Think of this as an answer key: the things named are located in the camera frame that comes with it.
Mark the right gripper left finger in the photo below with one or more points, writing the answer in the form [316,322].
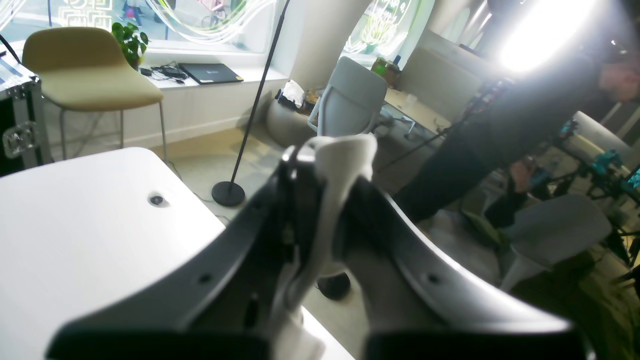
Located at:
[239,298]

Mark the grey office chair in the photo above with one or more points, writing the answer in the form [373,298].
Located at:
[353,103]

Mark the beige bar stool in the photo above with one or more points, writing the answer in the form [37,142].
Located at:
[83,70]

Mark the black laptop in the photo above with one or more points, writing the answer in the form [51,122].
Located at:
[210,73]

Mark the right chrome table grommet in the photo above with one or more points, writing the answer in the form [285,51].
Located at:
[157,200]

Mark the black flight case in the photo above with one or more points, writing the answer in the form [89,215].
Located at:
[24,141]

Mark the person in dark clothes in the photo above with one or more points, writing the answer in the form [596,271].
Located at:
[532,111]

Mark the green potted plant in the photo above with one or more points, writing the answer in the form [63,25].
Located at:
[132,41]

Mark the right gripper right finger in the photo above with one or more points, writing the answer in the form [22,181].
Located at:
[422,305]

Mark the black table base foot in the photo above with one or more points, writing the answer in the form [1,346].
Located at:
[335,288]

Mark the beige T-shirt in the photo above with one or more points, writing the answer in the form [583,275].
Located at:
[325,170]

